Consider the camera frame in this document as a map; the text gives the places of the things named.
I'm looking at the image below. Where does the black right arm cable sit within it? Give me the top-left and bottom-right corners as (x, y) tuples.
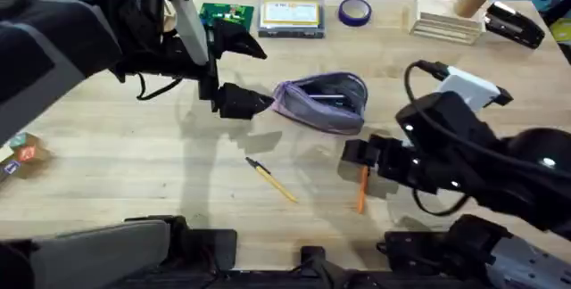
(402, 59), (530, 170)

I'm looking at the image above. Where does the black rail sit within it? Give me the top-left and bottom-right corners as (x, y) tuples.
(178, 228), (447, 289)

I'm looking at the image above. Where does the left wrist upright plate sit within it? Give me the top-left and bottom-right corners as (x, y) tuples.
(170, 0), (211, 66)

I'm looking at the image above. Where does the pale wooden stacked rack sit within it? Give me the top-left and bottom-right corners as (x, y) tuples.
(409, 0), (486, 46)

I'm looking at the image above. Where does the orange pen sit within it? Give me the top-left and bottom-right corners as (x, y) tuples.
(356, 165), (371, 216)

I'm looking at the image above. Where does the purple tape roll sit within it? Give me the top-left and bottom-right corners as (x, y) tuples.
(336, 0), (373, 29)

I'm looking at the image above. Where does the clear box with yellow label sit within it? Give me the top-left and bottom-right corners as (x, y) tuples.
(257, 0), (327, 40)

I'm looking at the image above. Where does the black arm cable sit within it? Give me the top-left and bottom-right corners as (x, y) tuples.
(136, 72), (185, 102)
(402, 59), (530, 170)

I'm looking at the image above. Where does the yellow pen with black cap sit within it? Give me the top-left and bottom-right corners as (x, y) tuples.
(244, 156), (300, 204)

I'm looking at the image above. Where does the black stapler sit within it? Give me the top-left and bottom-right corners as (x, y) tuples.
(483, 1), (547, 51)

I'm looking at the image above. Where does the purple grey zip bag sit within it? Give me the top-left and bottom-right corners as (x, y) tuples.
(271, 71), (369, 136)

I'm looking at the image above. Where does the yellow green object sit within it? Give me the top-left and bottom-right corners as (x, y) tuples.
(550, 17), (571, 44)

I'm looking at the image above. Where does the green board with blocks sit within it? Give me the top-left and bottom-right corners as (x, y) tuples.
(198, 2), (256, 32)

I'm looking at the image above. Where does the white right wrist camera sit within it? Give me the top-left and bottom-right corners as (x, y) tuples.
(438, 65), (515, 113)

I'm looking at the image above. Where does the heap of toy blocks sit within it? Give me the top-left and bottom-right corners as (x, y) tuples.
(0, 131), (51, 184)

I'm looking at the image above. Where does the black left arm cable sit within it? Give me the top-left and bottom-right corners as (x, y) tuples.
(136, 72), (185, 102)

